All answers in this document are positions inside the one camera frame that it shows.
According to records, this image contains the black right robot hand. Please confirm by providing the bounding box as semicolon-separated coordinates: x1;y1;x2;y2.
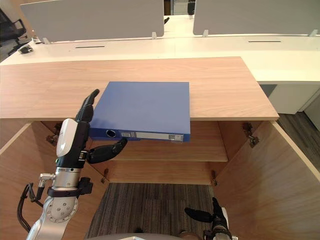
184;196;229;230

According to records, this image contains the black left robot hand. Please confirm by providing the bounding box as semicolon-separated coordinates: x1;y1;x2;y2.
55;89;128;172

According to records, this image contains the blue lever arch folder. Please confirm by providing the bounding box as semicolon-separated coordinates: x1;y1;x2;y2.
89;81;192;144

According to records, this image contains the wooden cabinet door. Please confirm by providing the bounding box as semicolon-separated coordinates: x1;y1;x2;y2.
0;121;109;240
212;120;320;240

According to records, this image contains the wooden cabinet shelf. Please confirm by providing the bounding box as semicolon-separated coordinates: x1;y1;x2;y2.
87;121;229;163

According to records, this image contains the wooden office cabinet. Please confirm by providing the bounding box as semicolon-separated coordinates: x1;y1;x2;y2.
0;56;280;186

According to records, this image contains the white office desk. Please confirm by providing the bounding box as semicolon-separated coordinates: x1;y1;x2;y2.
0;14;320;85

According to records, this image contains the silver robot torso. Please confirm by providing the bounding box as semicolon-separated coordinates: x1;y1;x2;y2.
86;233;178;240

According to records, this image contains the grey desk divider panel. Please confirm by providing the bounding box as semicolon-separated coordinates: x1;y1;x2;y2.
192;0;320;36
19;0;165;43

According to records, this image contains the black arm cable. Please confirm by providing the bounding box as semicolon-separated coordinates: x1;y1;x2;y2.
16;183;45;233

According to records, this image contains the white drawer pedestal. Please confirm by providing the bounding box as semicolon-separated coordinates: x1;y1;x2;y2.
268;83;320;115

